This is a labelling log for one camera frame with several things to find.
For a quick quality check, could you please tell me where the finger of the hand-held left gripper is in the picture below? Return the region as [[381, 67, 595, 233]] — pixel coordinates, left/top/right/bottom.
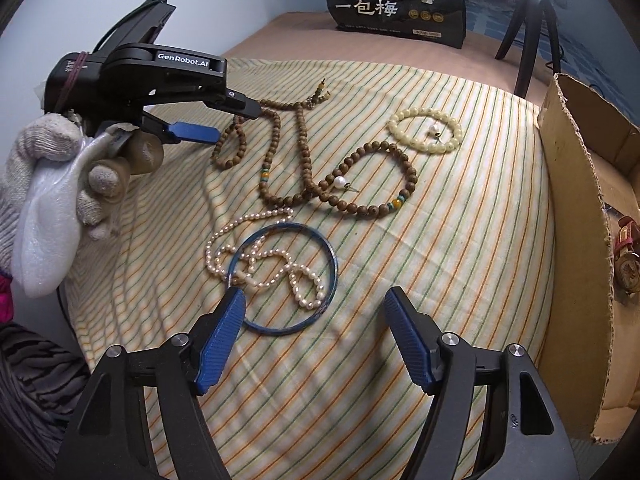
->
[[202, 87, 262, 120], [142, 114, 221, 147]]

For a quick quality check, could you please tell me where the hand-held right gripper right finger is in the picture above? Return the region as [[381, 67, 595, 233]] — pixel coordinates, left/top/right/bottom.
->
[[382, 286, 576, 480]]

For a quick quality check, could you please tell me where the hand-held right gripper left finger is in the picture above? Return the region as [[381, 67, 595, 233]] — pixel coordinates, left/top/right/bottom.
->
[[52, 287, 248, 480]]

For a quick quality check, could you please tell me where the blue bangle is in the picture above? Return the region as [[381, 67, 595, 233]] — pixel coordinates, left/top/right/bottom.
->
[[227, 222, 338, 335]]

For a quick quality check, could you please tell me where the long wooden bead necklace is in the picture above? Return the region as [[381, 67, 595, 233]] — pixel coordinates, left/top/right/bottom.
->
[[210, 77, 333, 208]]

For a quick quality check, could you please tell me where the pearl necklace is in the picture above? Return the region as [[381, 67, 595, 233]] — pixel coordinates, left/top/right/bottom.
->
[[205, 207, 326, 311]]

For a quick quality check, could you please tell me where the wooden bead bracelet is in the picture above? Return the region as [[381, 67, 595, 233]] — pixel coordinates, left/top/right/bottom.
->
[[315, 141, 418, 221]]

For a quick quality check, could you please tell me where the cardboard box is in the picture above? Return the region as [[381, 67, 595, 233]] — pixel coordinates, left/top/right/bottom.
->
[[537, 72, 640, 443]]

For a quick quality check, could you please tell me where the cream bead bracelet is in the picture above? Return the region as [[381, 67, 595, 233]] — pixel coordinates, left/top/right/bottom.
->
[[389, 108, 463, 153]]

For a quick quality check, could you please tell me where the person's left hand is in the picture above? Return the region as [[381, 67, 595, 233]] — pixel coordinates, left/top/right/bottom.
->
[[0, 112, 166, 271]]

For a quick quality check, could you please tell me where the striped cloth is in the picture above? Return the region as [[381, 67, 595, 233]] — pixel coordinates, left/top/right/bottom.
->
[[67, 57, 556, 480]]

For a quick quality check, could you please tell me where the black printed bag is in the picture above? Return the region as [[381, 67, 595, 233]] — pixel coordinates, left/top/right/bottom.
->
[[324, 0, 468, 50]]

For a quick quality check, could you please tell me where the grey striped clothing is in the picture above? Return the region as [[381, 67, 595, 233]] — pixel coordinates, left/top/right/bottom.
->
[[0, 322, 93, 461]]

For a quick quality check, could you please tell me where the brown bedsheet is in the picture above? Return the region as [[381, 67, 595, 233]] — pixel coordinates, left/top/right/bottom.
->
[[220, 10, 556, 111]]

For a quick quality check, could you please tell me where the black tripod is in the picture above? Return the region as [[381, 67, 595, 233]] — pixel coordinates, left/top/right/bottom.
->
[[495, 0, 563, 98]]

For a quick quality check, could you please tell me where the blue patterned blanket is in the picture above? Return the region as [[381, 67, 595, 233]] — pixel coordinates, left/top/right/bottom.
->
[[465, 0, 640, 121]]

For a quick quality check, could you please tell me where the red cord wooden charm bracelet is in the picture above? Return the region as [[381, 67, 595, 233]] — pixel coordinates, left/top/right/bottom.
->
[[612, 215, 640, 296]]

